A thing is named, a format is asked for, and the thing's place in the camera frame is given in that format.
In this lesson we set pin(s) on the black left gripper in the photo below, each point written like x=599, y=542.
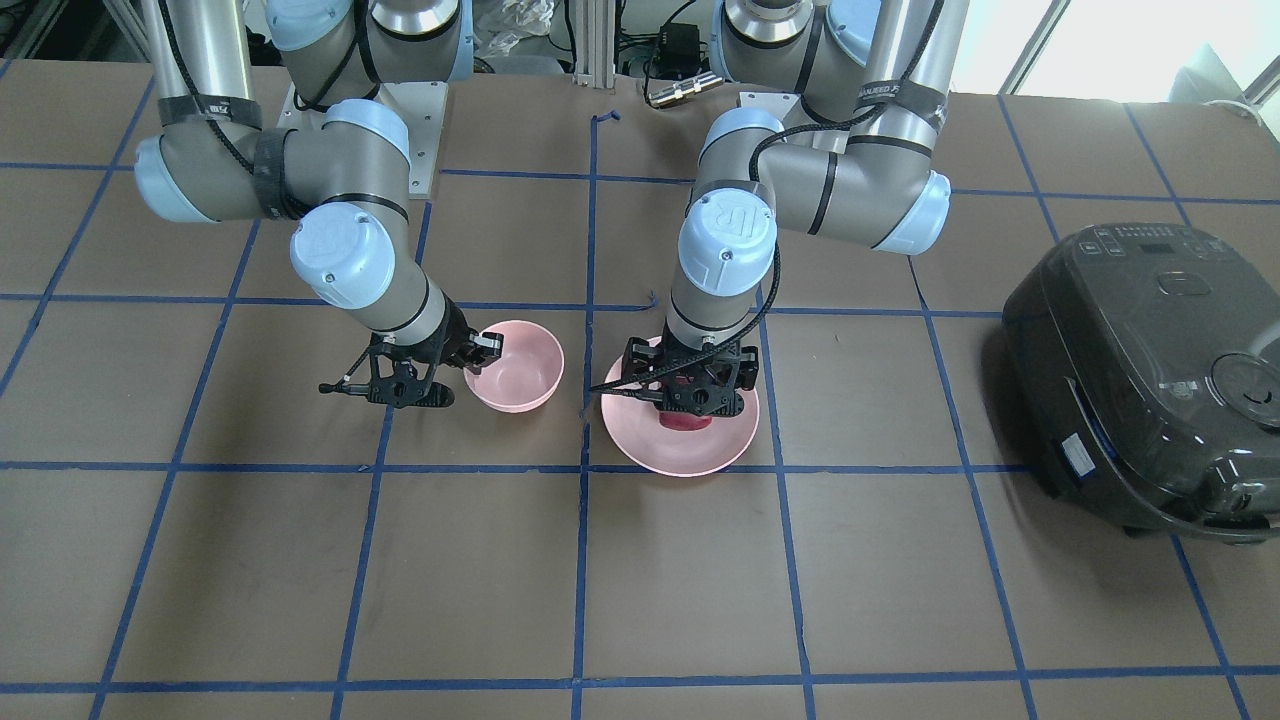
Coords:
x=747, y=366

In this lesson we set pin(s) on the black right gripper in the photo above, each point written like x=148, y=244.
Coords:
x=456, y=341

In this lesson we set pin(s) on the red apple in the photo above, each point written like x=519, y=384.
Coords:
x=681, y=399

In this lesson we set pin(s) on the pink bowl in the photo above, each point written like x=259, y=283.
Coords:
x=526, y=373

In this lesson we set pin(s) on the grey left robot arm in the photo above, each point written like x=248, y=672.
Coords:
x=852, y=162

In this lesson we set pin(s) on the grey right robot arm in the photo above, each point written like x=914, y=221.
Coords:
x=345, y=182

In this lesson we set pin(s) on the pink plate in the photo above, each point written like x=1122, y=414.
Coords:
x=635, y=428

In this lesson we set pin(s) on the silver cylindrical connector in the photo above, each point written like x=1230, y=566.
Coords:
x=682, y=90

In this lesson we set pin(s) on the black power adapter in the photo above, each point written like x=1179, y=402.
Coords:
x=677, y=48

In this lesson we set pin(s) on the black rice cooker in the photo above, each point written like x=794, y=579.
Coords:
x=1147, y=353

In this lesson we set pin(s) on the aluminium frame post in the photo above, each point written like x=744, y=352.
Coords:
x=594, y=43

